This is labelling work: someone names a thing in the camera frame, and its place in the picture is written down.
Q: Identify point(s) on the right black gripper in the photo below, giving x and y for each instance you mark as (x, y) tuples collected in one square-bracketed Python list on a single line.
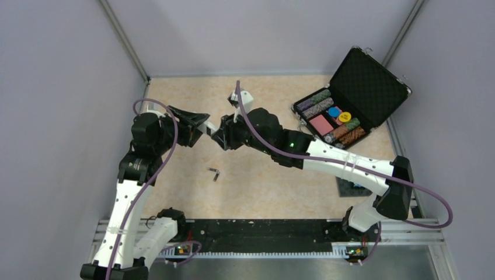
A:
[(226, 136)]

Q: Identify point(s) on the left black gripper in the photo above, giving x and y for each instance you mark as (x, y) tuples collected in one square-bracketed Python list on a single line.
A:
[(190, 131)]

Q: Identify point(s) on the white remote control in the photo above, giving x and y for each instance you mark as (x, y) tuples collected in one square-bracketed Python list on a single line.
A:
[(210, 126)]

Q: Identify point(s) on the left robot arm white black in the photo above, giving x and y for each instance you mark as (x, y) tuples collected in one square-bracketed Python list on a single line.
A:
[(154, 138)]

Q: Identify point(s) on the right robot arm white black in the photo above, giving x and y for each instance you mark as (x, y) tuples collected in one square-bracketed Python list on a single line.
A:
[(387, 180)]

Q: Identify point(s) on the pink card deck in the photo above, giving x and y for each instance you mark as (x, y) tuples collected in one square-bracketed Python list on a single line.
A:
[(321, 125)]

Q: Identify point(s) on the blue round chip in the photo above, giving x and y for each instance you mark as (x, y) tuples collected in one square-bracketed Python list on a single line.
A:
[(334, 112)]

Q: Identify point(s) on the yellow round chip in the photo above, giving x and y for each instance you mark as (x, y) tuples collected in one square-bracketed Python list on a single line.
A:
[(345, 117)]

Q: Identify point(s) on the black poker chip case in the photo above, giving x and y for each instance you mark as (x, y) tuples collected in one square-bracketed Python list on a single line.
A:
[(360, 86)]

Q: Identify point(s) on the black mounting rail base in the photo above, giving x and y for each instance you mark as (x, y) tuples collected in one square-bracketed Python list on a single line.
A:
[(268, 236)]

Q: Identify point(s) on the black studded base plate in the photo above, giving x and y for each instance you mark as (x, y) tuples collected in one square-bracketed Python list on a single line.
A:
[(351, 189)]

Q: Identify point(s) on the aluminium frame rail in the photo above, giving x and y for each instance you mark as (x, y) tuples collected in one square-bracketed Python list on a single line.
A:
[(390, 233)]

